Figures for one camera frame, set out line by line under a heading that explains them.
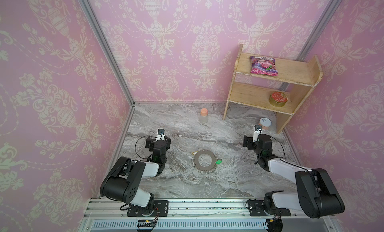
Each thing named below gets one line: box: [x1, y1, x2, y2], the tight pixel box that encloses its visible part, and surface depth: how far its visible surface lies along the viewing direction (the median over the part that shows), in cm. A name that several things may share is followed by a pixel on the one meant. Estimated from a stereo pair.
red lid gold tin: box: [268, 92, 289, 107], surface depth 91 cm
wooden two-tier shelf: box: [223, 44, 324, 134], surface depth 89 cm
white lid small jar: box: [259, 117, 272, 127], surface depth 105 cm
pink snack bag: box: [249, 56, 279, 76], surface depth 76 cm
